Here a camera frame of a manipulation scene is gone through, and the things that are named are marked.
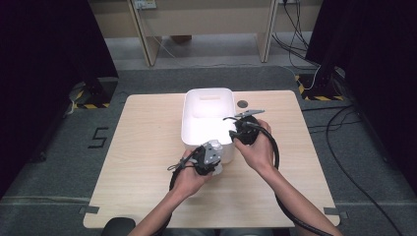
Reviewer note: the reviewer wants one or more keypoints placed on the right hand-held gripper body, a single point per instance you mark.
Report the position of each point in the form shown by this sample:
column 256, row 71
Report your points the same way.
column 249, row 132

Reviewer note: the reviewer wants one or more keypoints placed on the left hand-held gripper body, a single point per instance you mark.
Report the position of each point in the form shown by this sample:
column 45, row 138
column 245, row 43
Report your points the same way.
column 209, row 155

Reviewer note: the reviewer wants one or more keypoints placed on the white plastic storage bin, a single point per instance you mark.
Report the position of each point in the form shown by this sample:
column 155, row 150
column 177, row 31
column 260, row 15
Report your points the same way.
column 205, row 124

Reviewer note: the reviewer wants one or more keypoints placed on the person's right hand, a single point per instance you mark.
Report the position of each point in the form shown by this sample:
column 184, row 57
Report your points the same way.
column 259, row 155

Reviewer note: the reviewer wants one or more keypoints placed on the person's left hand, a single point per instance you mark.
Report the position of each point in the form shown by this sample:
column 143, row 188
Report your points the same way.
column 188, row 183

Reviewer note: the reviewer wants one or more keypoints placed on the black stand base striped tape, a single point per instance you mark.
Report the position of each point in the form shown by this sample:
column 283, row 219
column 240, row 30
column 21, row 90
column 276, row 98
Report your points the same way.
column 323, row 88
column 98, row 91

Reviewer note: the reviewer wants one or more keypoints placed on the beige wooden desk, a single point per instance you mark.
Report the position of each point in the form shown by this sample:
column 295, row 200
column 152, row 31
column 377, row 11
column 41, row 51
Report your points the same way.
column 209, row 23

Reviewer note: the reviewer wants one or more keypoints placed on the grey tape piece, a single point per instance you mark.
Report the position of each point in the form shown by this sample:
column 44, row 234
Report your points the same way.
column 89, row 209
column 334, row 212

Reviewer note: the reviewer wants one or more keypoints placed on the black chair part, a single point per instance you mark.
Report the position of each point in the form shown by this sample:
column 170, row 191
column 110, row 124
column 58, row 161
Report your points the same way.
column 116, row 227

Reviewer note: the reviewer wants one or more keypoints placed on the dark curtain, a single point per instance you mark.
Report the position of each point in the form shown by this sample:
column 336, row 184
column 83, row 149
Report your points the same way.
column 39, row 82
column 377, row 65

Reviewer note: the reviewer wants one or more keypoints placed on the white wall socket strip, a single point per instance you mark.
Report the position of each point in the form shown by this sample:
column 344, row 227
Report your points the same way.
column 144, row 4

